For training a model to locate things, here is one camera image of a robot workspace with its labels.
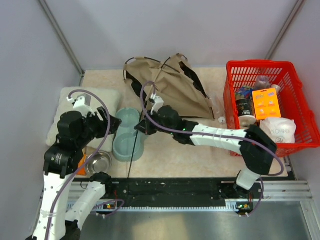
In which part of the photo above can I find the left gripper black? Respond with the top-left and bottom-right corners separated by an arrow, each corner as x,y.
76,106 -> 122,147

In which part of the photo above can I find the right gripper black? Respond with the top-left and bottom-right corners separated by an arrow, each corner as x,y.
135,109 -> 176,136

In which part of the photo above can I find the black tent pole crossing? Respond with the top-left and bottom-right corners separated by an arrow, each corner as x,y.
123,57 -> 170,180

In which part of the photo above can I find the beige fabric pet tent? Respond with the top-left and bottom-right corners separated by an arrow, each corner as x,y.
122,52 -> 216,122

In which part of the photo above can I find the black tent pole long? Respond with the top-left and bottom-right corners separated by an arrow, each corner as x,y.
122,55 -> 216,118

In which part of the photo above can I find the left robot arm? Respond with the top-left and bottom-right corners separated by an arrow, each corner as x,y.
29,107 -> 122,240

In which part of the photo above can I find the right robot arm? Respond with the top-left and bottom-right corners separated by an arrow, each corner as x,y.
135,105 -> 277,198

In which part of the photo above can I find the teal double pet bowl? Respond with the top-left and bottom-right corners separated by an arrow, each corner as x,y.
112,107 -> 148,162

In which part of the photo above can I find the black pet food can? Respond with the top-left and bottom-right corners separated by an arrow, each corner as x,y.
235,98 -> 257,127

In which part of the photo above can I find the cream fluffy pillow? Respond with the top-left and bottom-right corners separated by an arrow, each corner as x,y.
45,86 -> 123,152

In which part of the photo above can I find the stainless steel bowl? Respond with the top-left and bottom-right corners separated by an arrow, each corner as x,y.
84,151 -> 113,177

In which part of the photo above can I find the orange snack packet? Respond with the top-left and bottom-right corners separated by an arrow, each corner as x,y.
76,154 -> 87,176

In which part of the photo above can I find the clear plastic bottle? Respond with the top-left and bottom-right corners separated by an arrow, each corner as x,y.
212,95 -> 226,124

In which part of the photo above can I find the colourful snack bag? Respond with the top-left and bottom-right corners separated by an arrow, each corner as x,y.
235,85 -> 254,101

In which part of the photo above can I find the orange card package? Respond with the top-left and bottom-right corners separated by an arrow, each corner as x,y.
252,88 -> 282,121

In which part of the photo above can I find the white wrapped bag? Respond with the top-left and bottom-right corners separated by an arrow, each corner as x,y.
259,117 -> 297,144

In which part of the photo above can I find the red plastic basket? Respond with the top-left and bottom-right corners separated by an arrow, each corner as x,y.
223,59 -> 320,158

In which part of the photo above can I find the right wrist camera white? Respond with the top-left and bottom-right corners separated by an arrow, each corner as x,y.
149,93 -> 164,115

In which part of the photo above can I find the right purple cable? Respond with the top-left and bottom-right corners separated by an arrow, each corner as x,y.
139,80 -> 285,217

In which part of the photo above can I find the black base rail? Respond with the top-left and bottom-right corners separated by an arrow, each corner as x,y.
102,177 -> 260,208

